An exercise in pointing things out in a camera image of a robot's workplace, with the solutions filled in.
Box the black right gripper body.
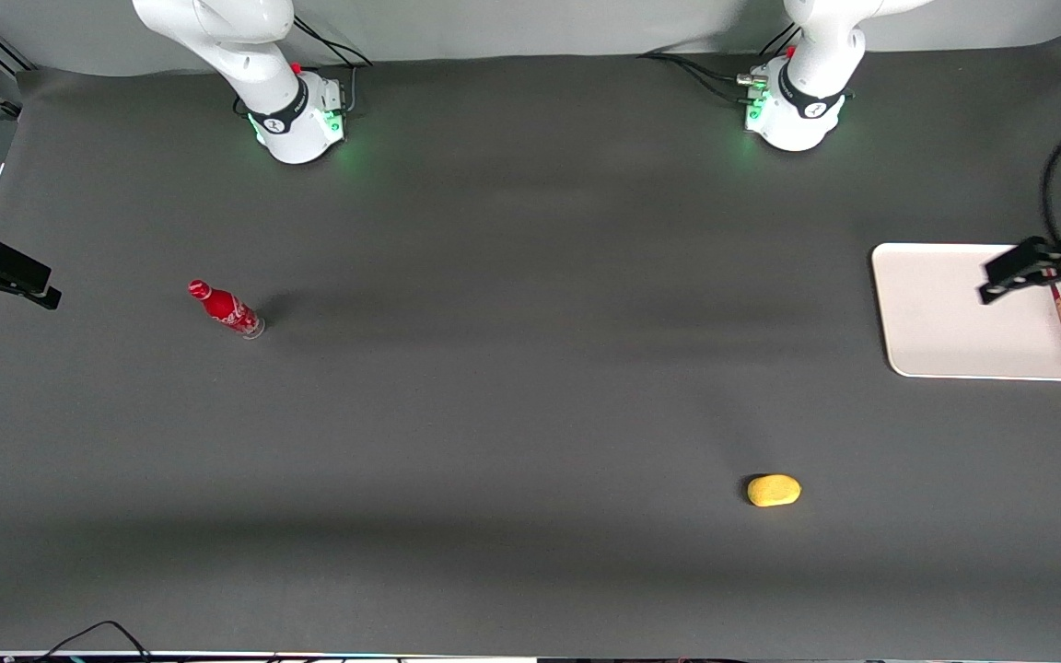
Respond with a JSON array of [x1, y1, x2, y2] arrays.
[[0, 226, 63, 311]]

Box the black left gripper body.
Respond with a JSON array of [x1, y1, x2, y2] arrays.
[[980, 230, 1061, 306]]

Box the white plastic tray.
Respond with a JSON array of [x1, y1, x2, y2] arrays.
[[871, 242, 1061, 382]]

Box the red soda bottle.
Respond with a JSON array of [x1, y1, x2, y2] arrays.
[[187, 280, 266, 340]]

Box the yellow sponge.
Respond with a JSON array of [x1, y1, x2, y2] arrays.
[[747, 474, 802, 508]]

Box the dark grey table mat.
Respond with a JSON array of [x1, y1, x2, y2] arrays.
[[0, 35, 1061, 660]]

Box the thin black cable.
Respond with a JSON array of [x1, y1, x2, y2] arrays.
[[33, 621, 154, 662]]

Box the black left arm base cables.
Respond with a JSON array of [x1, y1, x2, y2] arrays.
[[638, 23, 803, 104]]

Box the black arm base cables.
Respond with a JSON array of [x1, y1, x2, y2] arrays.
[[234, 17, 373, 117], [638, 23, 803, 104]]

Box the black right arm base cables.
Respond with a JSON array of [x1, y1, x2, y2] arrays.
[[234, 17, 373, 117]]

